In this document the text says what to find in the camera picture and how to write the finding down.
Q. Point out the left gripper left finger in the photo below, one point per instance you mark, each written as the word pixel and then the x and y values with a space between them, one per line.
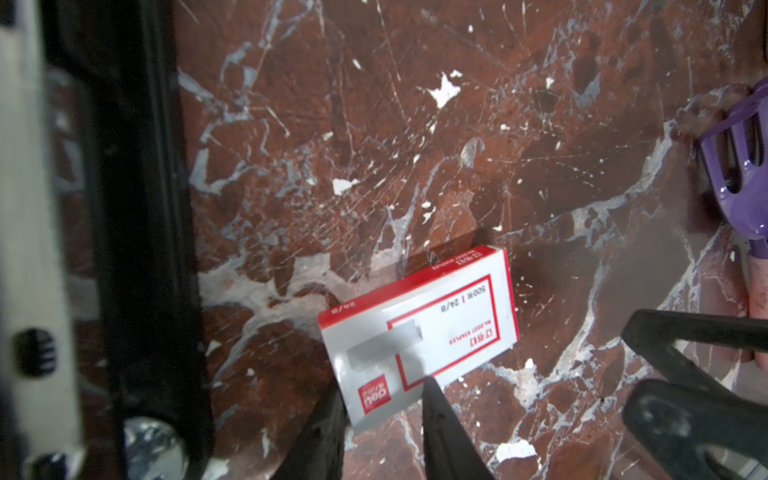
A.
pixel 318 451

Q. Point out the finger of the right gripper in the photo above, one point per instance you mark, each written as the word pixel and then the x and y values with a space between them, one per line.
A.
pixel 680 426
pixel 652 334

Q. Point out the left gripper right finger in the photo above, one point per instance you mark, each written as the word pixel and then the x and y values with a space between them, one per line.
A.
pixel 448 451

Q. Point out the red white staples box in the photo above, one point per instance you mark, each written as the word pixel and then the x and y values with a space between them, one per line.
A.
pixel 441 322

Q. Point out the black stapler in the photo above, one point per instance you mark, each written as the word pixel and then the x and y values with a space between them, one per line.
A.
pixel 121 57

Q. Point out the purple pink hand rake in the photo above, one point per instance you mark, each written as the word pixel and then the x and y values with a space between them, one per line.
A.
pixel 735 156

